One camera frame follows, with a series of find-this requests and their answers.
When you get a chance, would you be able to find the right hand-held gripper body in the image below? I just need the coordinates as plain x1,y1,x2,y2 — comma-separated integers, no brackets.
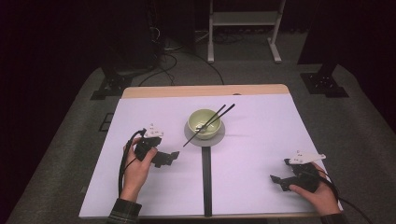
283,150,327,193

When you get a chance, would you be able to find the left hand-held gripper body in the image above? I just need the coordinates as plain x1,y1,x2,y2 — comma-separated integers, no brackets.
134,123,164,162

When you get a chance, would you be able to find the black chopstick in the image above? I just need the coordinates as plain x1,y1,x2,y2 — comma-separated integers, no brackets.
182,104,227,147

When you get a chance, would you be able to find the green bowl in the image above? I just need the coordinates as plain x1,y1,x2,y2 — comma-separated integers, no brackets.
187,108,223,141

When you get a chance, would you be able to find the person's left hand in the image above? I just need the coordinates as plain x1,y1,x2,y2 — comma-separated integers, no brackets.
120,136,159,203

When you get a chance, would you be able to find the person's right hand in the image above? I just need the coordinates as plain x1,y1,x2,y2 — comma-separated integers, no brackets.
288,161,342,217

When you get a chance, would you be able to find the black strip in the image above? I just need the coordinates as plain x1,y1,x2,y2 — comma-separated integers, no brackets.
200,146,214,217

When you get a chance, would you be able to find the white table sheet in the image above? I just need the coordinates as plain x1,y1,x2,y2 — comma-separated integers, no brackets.
78,93,344,217

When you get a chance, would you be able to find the black stand base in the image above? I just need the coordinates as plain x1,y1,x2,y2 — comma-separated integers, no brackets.
299,62,349,99
90,66,134,101

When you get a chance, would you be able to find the dark equipment cabinet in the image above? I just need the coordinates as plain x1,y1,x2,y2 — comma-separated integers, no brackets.
104,0,162,70

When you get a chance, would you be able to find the white metal stand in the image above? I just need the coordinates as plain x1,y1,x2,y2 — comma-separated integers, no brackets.
206,0,287,64

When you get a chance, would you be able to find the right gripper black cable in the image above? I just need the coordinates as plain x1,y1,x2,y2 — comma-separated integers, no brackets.
306,169,373,224

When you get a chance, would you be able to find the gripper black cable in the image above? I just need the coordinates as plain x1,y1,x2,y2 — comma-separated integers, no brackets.
117,128,148,198
306,169,373,224

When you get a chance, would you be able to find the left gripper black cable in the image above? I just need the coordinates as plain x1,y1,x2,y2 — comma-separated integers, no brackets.
117,128,148,198

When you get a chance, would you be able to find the black floor frame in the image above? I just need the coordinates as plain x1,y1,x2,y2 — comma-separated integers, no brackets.
98,112,115,133

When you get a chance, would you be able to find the black floor cable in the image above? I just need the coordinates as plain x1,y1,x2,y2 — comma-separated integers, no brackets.
186,50,225,86
138,52,178,87

